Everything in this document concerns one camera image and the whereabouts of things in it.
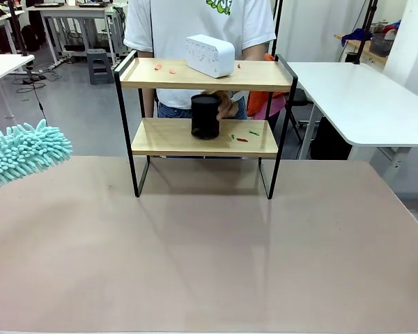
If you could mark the blue cloth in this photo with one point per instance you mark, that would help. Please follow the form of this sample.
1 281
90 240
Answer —
357 35

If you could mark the black computer case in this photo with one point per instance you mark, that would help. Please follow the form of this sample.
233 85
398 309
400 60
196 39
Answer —
331 139

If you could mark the two-tier wooden shelf black frame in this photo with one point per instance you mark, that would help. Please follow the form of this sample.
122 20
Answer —
202 78

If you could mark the white rectangular box device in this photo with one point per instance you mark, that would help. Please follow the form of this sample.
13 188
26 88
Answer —
212 55

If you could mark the teal microfiber duster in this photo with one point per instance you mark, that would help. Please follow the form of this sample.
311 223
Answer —
28 153

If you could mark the orange cloth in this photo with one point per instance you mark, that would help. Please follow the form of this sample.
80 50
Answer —
259 102

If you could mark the person's left forearm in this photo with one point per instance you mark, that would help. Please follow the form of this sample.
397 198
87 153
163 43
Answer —
256 53

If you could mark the person's right forearm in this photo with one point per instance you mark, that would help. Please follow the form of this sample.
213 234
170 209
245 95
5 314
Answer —
148 102

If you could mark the person in white T-shirt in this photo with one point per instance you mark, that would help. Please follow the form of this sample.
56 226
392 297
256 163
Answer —
174 24

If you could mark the wooden background table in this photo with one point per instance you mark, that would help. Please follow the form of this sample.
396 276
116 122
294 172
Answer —
352 43

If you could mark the thin black stand pole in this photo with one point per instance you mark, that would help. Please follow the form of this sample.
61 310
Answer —
278 24

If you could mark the small white table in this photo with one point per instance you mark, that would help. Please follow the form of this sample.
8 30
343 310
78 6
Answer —
3 64

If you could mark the person's left hand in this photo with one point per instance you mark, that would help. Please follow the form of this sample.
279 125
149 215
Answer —
228 104

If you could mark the black cylindrical container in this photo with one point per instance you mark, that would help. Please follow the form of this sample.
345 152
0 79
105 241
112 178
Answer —
203 118

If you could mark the grey plastic step stool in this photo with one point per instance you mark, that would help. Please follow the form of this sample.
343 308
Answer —
99 66

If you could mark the large white table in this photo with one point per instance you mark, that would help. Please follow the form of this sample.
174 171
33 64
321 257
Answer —
352 101

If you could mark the white background desk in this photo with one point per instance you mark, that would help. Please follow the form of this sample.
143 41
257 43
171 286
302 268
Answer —
0 21

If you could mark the black stand pole with clamp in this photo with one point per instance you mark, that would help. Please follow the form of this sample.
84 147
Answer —
17 31

